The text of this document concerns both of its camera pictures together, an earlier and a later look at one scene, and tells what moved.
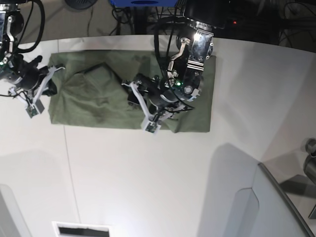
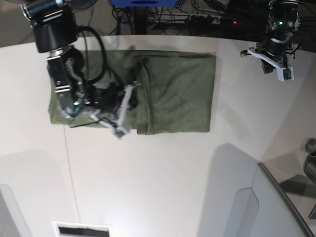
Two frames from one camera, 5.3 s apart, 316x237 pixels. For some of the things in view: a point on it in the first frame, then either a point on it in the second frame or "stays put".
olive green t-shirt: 91,94 stays put
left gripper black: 29,74 to 110,97
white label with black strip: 66,229 stays put
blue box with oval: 143,3 stays put
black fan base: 80,4 stays put
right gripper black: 158,94 to 274,47
